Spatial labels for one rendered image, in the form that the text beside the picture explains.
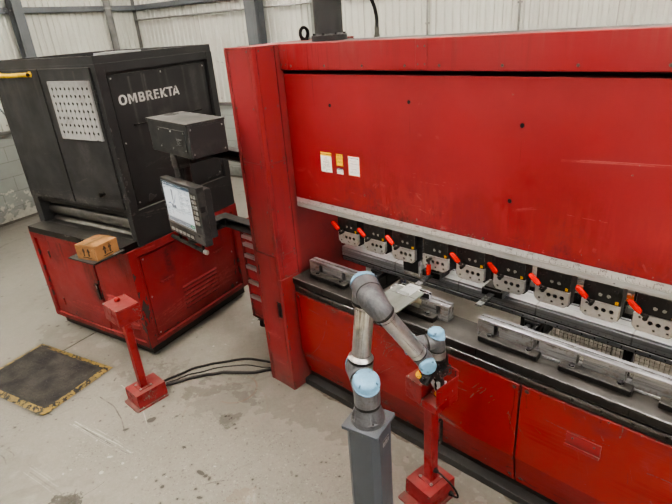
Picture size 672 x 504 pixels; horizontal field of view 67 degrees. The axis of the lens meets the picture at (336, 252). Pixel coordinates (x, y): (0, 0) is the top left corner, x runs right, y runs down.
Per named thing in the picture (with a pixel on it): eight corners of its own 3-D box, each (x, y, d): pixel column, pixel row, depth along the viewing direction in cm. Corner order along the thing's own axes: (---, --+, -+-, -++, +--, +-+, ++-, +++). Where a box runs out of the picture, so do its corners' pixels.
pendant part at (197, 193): (170, 230, 328) (158, 176, 313) (187, 225, 335) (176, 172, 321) (206, 247, 298) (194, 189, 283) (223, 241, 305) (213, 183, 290)
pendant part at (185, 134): (172, 246, 341) (143, 117, 306) (204, 234, 356) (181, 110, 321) (211, 267, 306) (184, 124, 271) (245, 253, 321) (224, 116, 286)
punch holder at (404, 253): (392, 257, 283) (391, 230, 276) (401, 252, 288) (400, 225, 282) (414, 264, 273) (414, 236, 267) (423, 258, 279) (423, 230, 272)
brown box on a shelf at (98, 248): (68, 258, 364) (63, 242, 359) (99, 245, 384) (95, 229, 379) (94, 265, 350) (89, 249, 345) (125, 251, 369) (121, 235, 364)
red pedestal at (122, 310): (124, 401, 368) (93, 302, 334) (155, 384, 384) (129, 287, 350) (137, 413, 355) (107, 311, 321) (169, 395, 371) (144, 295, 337)
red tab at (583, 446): (563, 445, 233) (565, 433, 231) (565, 442, 235) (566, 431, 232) (598, 461, 224) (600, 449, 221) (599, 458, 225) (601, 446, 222)
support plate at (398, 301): (368, 304, 275) (368, 302, 274) (397, 285, 292) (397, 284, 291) (395, 314, 263) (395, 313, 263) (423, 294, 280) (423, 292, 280)
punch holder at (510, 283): (492, 287, 245) (494, 256, 238) (500, 280, 250) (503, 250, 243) (522, 296, 235) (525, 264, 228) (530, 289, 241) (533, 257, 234)
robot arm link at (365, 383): (356, 413, 216) (355, 387, 210) (350, 392, 228) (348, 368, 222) (384, 408, 217) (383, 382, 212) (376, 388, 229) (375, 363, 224)
